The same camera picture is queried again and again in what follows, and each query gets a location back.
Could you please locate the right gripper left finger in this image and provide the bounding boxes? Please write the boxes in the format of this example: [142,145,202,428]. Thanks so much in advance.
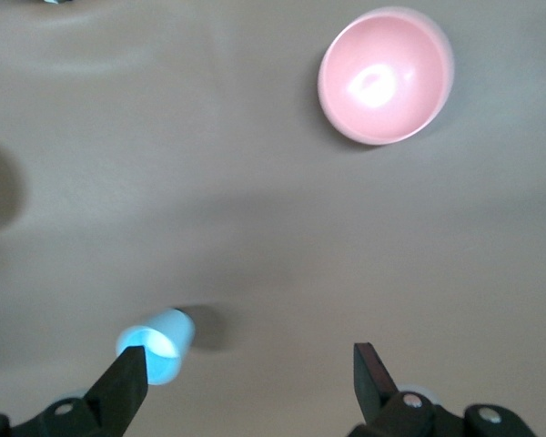
[0,345,150,437]

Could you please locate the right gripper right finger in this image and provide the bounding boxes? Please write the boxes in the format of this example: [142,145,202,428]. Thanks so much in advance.
[353,341,536,437]

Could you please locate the blue plastic cup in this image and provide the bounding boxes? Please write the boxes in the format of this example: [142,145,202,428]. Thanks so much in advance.
[116,308,196,386]

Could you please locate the brown table cover mat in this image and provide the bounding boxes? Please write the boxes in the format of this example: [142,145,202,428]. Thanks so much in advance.
[0,0,546,437]

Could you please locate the pink bowl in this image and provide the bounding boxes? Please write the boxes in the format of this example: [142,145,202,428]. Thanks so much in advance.
[317,6,456,147]

